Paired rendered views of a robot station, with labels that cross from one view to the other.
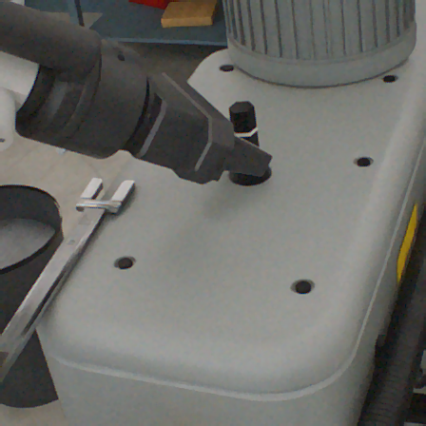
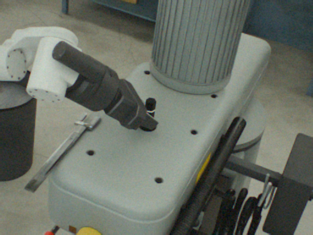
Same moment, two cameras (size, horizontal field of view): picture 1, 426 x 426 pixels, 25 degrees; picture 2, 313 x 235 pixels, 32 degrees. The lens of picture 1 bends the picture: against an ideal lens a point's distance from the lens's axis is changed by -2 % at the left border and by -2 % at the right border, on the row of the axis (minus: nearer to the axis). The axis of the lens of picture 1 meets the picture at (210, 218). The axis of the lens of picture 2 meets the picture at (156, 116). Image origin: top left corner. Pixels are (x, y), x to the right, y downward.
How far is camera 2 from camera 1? 0.30 m
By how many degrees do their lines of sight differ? 6
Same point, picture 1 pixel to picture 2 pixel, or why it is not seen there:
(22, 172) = not seen: hidden behind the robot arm
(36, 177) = not seen: hidden behind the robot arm
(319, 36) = (189, 73)
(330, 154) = (181, 125)
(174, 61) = (111, 17)
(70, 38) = (95, 68)
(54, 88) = (83, 83)
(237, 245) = (136, 156)
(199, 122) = (134, 106)
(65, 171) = not seen: hidden behind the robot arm
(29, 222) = (19, 87)
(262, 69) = (162, 79)
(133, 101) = (111, 93)
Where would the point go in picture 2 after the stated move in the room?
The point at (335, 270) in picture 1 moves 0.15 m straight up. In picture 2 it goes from (172, 176) to (184, 114)
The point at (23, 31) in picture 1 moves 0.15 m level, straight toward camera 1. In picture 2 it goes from (78, 62) to (87, 119)
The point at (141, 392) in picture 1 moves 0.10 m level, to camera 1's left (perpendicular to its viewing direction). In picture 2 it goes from (86, 206) to (31, 202)
